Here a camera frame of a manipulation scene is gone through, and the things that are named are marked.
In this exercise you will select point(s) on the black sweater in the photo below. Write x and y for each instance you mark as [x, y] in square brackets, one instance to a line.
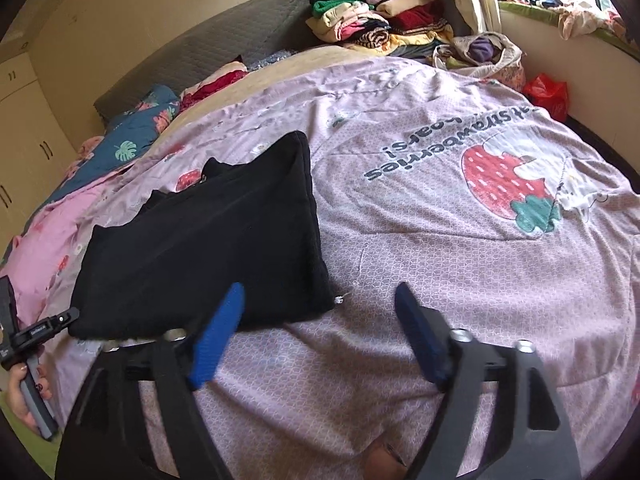
[200, 250]

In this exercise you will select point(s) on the red cloth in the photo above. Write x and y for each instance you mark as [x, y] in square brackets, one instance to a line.
[220, 82]

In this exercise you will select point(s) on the grey quilted headboard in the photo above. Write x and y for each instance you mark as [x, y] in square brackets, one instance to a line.
[200, 40]

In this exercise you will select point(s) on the pile of folded clothes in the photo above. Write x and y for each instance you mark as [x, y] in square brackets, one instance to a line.
[395, 15]

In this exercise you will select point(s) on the cream wardrobe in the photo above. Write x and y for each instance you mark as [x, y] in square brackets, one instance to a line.
[25, 150]

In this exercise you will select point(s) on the pink strawberry print duvet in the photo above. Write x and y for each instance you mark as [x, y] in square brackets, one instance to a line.
[450, 260]

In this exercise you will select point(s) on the floral bag of clothes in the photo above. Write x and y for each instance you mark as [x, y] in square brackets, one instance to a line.
[480, 55]

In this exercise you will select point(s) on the clothes on windowsill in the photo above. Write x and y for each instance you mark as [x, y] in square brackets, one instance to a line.
[575, 17]

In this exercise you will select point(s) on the blue floral quilt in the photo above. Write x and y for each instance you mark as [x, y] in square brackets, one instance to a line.
[135, 135]

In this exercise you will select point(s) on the beige blanket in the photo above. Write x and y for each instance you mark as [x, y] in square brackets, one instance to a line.
[280, 75]

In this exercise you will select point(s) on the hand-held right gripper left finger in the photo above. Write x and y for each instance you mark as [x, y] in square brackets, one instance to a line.
[215, 340]

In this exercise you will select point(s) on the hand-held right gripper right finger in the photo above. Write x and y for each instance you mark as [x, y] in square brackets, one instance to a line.
[422, 345]

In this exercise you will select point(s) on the red plastic bag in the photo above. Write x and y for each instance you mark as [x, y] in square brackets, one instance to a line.
[547, 95]

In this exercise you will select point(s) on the person's left hand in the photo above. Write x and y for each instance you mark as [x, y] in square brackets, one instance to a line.
[17, 400]

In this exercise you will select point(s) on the pink floral quilt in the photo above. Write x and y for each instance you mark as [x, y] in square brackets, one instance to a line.
[55, 230]

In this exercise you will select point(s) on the green windowsill mat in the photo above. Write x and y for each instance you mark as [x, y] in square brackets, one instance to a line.
[520, 12]

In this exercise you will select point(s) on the blue patterned cloth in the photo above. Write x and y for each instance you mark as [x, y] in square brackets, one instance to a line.
[267, 60]

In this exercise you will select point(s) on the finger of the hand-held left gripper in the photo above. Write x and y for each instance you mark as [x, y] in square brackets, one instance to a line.
[62, 320]

